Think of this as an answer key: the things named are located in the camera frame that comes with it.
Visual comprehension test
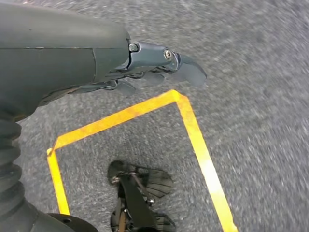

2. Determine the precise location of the black robot foot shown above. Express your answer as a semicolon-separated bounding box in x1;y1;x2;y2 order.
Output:
107;159;176;232

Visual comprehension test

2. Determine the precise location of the yellow floor tape square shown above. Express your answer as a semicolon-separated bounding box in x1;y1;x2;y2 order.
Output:
46;89;240;232

